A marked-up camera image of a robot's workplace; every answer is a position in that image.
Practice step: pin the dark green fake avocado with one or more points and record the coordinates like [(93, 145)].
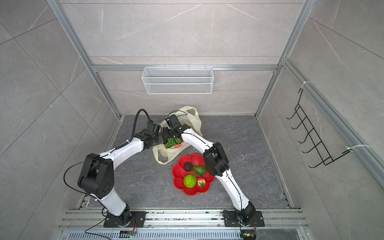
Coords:
[(200, 170)]

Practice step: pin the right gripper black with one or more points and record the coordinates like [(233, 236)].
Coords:
[(165, 133)]

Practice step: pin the light green fake fruit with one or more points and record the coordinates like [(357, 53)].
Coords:
[(190, 181)]

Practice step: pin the red flower-shaped plastic plate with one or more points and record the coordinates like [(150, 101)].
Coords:
[(179, 175)]

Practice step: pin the black wire hook rack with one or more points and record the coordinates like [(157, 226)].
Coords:
[(312, 136)]

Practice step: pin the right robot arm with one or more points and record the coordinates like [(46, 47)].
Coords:
[(217, 165)]

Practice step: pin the white wire mesh basket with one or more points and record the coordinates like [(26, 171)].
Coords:
[(178, 80)]

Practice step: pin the green fake grapes bunch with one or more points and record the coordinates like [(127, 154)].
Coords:
[(172, 142)]

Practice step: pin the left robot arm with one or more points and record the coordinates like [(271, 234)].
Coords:
[(97, 177)]

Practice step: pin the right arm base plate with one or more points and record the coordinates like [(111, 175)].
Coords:
[(235, 219)]

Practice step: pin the aluminium rail frame front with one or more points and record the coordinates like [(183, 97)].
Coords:
[(210, 224)]

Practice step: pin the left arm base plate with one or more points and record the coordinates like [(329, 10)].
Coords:
[(125, 220)]

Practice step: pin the dark brown fake fruit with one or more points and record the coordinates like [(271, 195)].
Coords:
[(189, 167)]

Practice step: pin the cream plastic bag fruit print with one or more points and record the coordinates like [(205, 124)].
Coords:
[(186, 115)]

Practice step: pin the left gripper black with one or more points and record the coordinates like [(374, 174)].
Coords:
[(160, 134)]

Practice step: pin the red fake strawberry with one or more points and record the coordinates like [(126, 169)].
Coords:
[(201, 182)]

